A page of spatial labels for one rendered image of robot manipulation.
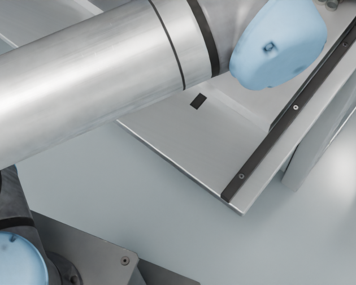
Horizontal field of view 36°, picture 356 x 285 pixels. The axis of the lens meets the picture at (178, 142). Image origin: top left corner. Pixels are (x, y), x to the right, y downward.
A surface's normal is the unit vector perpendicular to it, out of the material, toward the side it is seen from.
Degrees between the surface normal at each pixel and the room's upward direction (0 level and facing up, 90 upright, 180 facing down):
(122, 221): 0
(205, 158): 0
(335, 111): 90
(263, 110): 0
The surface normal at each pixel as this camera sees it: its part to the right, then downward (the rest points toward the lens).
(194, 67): 0.34, 0.62
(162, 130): -0.02, -0.38
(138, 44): 0.04, -0.14
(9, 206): 0.66, -0.54
